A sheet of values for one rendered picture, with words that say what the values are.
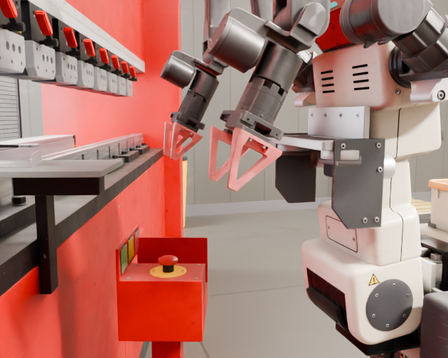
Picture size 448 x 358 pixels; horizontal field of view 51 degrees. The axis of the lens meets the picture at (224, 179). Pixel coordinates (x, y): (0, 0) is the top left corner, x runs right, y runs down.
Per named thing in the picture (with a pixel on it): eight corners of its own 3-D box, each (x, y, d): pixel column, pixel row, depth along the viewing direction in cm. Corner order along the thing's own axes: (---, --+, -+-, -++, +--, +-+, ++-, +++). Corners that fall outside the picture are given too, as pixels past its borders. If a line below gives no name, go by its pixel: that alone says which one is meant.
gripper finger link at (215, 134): (200, 174, 65) (230, 113, 65) (189, 168, 71) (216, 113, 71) (242, 194, 67) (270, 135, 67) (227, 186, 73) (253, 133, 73)
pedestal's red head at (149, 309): (203, 342, 88) (202, 249, 86) (118, 341, 88) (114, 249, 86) (208, 300, 108) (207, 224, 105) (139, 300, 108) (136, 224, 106)
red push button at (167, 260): (177, 278, 90) (177, 260, 89) (156, 278, 90) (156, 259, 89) (179, 270, 94) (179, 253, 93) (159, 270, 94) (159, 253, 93)
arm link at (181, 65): (233, 51, 103) (222, 56, 111) (188, 24, 99) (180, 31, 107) (210, 100, 103) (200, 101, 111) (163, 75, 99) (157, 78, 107)
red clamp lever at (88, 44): (92, 38, 144) (99, 61, 152) (79, 38, 143) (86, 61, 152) (91, 41, 143) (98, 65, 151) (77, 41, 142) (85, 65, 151)
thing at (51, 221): (103, 294, 82) (98, 172, 79) (19, 295, 81) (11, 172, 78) (108, 285, 86) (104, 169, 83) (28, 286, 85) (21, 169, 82)
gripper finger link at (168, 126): (156, 150, 105) (173, 113, 105) (151, 148, 112) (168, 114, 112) (182, 163, 108) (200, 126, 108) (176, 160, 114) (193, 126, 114)
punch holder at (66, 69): (62, 81, 127) (59, 18, 125) (30, 81, 127) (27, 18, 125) (77, 84, 142) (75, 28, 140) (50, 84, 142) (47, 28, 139)
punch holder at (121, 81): (119, 94, 206) (118, 55, 204) (100, 94, 206) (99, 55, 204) (126, 95, 221) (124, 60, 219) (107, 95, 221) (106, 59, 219)
